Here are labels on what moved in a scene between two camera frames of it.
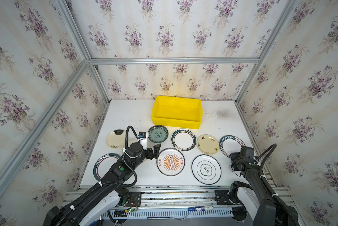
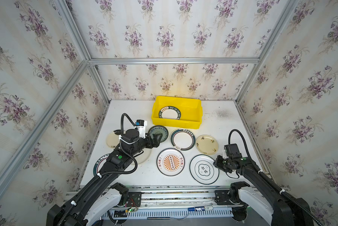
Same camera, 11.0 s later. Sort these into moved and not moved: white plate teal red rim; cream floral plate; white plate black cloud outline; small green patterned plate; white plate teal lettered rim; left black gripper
Moved: white plate teal lettered rim; left black gripper
Not moved: white plate black cloud outline; small green patterned plate; white plate teal red rim; cream floral plate
